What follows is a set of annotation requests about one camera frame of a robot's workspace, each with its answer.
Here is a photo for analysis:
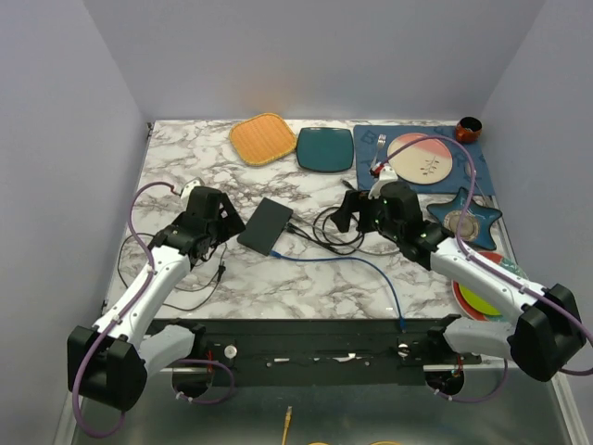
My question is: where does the aluminium rail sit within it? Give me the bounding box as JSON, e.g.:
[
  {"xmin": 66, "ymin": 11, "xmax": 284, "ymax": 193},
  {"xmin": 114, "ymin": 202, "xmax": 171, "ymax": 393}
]
[{"xmin": 551, "ymin": 374, "xmax": 589, "ymax": 445}]

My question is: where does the blue placemat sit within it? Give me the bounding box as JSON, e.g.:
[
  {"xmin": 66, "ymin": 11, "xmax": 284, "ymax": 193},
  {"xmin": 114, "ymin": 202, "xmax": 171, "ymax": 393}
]
[{"xmin": 353, "ymin": 125, "xmax": 471, "ymax": 194}]

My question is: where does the pink and cream plate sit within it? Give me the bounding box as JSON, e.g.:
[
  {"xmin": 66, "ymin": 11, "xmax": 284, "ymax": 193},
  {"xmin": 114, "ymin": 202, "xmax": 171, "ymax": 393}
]
[{"xmin": 389, "ymin": 139, "xmax": 453, "ymax": 184}]

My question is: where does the black ethernet cable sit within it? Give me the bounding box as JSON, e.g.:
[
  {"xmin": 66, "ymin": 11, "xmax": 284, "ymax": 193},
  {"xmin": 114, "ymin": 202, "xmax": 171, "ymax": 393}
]
[{"xmin": 284, "ymin": 178, "xmax": 409, "ymax": 256}]

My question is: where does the teal patterned plate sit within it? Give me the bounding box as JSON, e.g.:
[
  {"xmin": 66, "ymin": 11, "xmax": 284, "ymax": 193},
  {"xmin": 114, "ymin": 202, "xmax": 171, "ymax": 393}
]
[{"xmin": 498, "ymin": 257, "xmax": 527, "ymax": 280}]

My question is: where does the black mounting base plate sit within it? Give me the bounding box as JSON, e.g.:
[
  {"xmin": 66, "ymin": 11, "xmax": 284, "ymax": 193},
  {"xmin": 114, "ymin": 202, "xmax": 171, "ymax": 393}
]
[{"xmin": 148, "ymin": 315, "xmax": 459, "ymax": 388}]

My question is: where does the blue ethernet cable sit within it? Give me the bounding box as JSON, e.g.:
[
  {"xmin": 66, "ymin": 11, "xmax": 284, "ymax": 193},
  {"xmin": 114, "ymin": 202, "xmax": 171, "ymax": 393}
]
[{"xmin": 270, "ymin": 249, "xmax": 409, "ymax": 333}]

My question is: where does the orange woven square mat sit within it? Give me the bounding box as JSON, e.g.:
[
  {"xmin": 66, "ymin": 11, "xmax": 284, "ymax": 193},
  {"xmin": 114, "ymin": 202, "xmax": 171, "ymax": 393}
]
[{"xmin": 229, "ymin": 113, "xmax": 297, "ymax": 167}]

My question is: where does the silver fork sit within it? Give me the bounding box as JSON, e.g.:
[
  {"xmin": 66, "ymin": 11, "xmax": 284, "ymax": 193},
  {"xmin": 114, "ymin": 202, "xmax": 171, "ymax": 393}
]
[{"xmin": 370, "ymin": 133, "xmax": 386, "ymax": 178}]

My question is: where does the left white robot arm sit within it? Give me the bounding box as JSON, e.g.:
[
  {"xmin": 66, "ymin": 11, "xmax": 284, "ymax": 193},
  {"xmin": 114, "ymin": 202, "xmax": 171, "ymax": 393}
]
[{"xmin": 67, "ymin": 186, "xmax": 245, "ymax": 412}]

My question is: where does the black network switch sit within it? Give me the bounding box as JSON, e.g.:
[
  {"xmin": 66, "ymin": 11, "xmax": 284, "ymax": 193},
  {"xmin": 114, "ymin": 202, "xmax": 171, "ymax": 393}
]
[{"xmin": 237, "ymin": 197, "xmax": 293, "ymax": 256}]

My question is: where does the red lacquer cup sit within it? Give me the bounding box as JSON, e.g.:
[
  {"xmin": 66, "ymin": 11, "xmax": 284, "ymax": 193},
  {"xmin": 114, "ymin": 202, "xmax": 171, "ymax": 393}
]
[{"xmin": 454, "ymin": 116, "xmax": 483, "ymax": 144}]

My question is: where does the teal square plate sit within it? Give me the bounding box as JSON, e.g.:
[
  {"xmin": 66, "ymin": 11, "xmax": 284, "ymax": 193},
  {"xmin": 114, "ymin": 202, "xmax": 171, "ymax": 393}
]
[{"xmin": 296, "ymin": 127, "xmax": 354, "ymax": 173}]

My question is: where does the lime green plate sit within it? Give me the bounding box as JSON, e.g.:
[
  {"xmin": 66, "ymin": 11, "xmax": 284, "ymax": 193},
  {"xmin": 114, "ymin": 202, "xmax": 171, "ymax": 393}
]
[{"xmin": 459, "ymin": 285, "xmax": 501, "ymax": 316}]

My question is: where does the thin black power cord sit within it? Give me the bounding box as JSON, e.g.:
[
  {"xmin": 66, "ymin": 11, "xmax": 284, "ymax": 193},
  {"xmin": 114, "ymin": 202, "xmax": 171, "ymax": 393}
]
[{"xmin": 116, "ymin": 231, "xmax": 228, "ymax": 312}]

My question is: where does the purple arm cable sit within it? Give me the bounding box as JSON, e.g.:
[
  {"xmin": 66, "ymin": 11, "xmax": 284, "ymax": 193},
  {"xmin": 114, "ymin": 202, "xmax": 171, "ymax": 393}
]
[
  {"xmin": 370, "ymin": 136, "xmax": 593, "ymax": 403},
  {"xmin": 71, "ymin": 181, "xmax": 235, "ymax": 439}
]

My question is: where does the blue star-shaped dish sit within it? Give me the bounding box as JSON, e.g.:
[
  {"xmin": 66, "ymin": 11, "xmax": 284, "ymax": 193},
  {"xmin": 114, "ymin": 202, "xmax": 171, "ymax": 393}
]
[{"xmin": 427, "ymin": 187, "xmax": 502, "ymax": 251}]

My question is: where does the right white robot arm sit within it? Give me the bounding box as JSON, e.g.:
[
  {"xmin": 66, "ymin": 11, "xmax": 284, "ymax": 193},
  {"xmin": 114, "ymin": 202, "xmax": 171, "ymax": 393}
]
[{"xmin": 331, "ymin": 182, "xmax": 586, "ymax": 382}]

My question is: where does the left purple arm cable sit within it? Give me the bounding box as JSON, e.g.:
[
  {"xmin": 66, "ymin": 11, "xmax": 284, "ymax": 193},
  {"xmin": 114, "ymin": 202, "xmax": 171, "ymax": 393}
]
[{"xmin": 71, "ymin": 181, "xmax": 235, "ymax": 439}]

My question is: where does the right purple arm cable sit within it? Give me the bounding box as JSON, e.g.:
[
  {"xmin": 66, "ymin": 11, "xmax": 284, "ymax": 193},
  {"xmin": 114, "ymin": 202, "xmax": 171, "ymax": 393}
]
[{"xmin": 370, "ymin": 136, "xmax": 593, "ymax": 403}]

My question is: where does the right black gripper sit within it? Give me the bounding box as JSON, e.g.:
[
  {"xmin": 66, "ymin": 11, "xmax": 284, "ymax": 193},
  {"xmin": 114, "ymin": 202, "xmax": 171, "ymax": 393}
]
[{"xmin": 330, "ymin": 189, "xmax": 402, "ymax": 240}]

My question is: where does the yellow ethernet cable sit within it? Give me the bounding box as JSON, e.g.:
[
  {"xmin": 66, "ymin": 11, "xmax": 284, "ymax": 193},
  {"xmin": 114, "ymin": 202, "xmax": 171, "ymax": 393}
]
[{"xmin": 280, "ymin": 405, "xmax": 294, "ymax": 445}]

